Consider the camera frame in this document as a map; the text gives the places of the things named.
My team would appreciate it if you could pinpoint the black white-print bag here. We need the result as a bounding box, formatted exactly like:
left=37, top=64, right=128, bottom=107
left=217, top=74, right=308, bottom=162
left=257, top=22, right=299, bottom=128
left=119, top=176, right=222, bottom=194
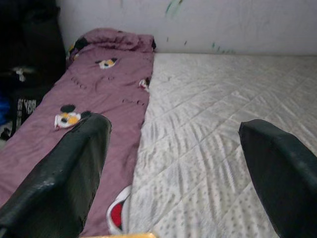
left=9, top=84, right=50, bottom=139

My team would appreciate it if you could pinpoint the pink cartoon print blanket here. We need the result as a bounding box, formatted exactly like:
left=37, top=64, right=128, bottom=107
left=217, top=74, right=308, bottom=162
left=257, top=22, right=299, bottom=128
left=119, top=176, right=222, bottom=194
left=0, top=28, right=157, bottom=237

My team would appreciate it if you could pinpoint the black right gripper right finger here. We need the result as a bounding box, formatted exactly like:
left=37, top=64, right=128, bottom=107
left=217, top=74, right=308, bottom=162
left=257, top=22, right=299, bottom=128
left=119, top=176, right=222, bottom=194
left=239, top=119, right=317, bottom=238

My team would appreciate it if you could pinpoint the blue bag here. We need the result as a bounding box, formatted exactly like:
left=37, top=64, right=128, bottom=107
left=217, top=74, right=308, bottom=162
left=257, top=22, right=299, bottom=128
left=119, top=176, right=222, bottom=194
left=0, top=90, right=11, bottom=126

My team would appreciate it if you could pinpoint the quilted grey mattress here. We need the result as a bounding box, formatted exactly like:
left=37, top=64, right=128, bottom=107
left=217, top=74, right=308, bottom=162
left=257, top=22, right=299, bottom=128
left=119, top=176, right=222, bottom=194
left=123, top=51, right=317, bottom=238

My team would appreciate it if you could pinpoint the black clothing pile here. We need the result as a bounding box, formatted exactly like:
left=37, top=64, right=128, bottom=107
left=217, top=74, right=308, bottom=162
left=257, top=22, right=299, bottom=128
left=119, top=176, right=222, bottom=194
left=0, top=0, right=67, bottom=100

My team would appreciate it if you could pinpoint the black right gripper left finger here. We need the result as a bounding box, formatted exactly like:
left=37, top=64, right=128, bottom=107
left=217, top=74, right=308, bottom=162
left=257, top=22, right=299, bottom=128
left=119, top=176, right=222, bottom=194
left=0, top=114, right=112, bottom=238

